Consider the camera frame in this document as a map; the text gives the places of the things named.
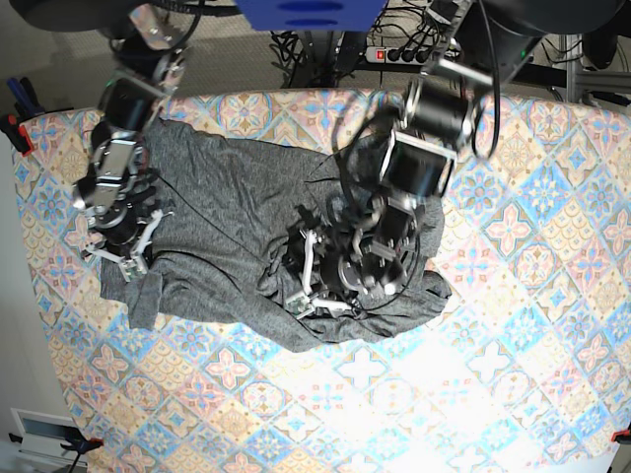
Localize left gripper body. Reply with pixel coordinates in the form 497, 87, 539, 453
286, 202, 420, 319

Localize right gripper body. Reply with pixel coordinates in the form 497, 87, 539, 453
72, 166, 173, 281

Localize grey t-shirt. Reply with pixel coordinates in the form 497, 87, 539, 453
101, 120, 451, 353

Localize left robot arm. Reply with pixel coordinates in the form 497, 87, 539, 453
285, 1, 549, 319

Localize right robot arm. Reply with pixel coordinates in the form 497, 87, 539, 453
72, 1, 205, 282

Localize red black clamp left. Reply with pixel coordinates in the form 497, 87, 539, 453
1, 77, 38, 156

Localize power strip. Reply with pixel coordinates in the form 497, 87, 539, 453
356, 46, 434, 71

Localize patterned tablecloth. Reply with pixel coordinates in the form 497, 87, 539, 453
10, 98, 630, 472

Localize red clamp bottom left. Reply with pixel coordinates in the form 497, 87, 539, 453
60, 439, 104, 457

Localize red clamp bottom right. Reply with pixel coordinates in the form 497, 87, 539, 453
610, 427, 631, 445

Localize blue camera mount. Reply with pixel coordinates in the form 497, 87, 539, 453
236, 0, 386, 32

